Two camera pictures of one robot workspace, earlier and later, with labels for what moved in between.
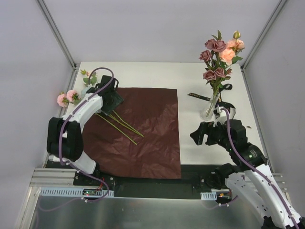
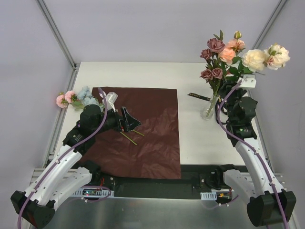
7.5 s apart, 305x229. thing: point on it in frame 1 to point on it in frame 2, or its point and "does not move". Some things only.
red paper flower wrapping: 139,139 does not move
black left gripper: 114,100 to 122,119
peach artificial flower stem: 228,55 does not move
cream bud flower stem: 94,81 to 273,57
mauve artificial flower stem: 216,73 does not move
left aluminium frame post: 57,33 does not move
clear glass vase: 207,111 does not move
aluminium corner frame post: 276,11 does not move
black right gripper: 206,133 to 228,87
